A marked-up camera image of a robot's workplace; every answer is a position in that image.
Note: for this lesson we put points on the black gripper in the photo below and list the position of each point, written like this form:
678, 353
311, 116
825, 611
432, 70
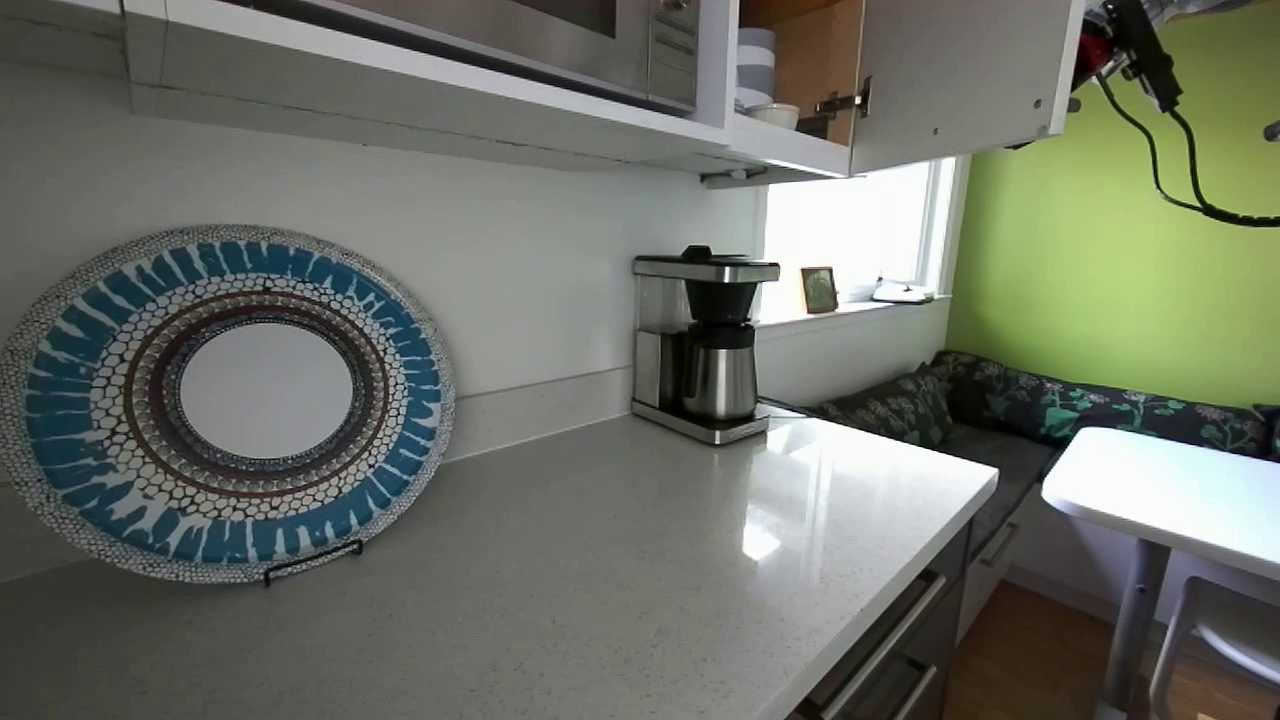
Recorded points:
1097, 44

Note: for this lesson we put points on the white cabinet door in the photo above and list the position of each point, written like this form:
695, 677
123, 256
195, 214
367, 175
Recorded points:
962, 72

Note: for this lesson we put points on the metal cabinet hinge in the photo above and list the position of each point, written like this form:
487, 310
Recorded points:
845, 106

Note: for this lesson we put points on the dark drawer cabinet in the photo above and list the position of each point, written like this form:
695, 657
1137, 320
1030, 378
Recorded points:
905, 642

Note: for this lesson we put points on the white bowl with lid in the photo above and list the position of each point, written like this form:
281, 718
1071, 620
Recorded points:
902, 290

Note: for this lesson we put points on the stack of white bowls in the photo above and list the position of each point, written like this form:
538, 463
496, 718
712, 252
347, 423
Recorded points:
759, 72

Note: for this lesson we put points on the green patterned bench cushion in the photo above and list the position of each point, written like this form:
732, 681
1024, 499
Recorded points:
1105, 406

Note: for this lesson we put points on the dark patterned cushion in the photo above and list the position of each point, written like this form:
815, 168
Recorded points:
897, 406

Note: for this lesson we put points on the white dining table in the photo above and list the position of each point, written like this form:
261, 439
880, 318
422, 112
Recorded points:
1175, 485

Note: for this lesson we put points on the black silver coffee maker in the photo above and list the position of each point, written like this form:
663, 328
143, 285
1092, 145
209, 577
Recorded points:
705, 275

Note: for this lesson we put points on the steel coffee carafe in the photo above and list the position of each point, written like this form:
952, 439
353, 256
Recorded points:
719, 382

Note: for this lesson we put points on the stainless steel microwave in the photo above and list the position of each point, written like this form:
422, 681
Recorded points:
532, 32

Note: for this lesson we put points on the white chair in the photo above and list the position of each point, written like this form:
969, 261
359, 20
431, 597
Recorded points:
1221, 653

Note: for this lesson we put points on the blue white decorative plate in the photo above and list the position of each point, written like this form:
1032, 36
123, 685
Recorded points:
81, 412

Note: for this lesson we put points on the grey wall hook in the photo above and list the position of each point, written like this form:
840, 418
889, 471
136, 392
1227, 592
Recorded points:
1273, 130

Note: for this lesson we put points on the small picture frame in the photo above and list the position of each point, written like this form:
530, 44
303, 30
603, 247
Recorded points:
819, 290

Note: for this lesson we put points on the white wall cabinet body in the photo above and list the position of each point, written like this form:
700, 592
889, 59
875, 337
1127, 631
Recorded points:
402, 100

